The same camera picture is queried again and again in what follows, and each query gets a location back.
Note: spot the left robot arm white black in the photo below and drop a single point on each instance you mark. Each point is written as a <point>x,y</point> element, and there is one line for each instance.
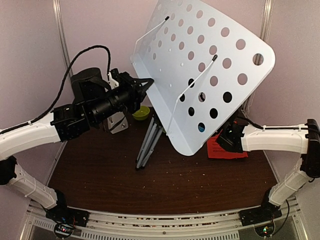
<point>58,125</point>

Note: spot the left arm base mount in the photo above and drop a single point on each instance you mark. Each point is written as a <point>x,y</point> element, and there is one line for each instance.
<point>66,220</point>

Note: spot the left aluminium frame post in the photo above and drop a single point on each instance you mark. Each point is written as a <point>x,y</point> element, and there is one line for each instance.
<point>61,32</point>

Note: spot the red sheet music paper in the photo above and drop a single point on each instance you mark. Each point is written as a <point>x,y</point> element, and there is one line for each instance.
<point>215,151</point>

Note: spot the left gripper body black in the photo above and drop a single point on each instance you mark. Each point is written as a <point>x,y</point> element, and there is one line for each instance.
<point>124,95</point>

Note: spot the aluminium front rail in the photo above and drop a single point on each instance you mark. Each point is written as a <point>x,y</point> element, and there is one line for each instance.
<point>219,225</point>

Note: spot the aluminium frame post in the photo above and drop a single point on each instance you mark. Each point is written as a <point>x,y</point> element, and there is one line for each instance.
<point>264,36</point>
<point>61,32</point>

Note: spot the grey metronome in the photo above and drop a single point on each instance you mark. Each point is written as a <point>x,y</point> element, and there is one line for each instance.
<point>117,123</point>

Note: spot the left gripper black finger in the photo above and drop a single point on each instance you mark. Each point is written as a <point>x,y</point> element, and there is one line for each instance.
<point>141,92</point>
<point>142,82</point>

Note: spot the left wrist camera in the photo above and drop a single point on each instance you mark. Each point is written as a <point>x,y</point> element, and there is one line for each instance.
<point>113,81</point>

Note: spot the white perforated music stand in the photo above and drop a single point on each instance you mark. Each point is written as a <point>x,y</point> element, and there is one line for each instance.
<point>204,66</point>

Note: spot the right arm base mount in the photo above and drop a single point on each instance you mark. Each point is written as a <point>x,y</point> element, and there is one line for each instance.
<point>261,219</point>

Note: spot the green plastic bowl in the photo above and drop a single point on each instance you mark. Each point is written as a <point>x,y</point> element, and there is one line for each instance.
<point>142,113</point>

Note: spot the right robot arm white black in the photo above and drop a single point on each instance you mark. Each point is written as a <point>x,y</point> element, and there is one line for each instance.
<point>303,139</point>

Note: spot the right aluminium frame post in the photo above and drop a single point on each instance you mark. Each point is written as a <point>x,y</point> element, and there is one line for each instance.
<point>264,36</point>

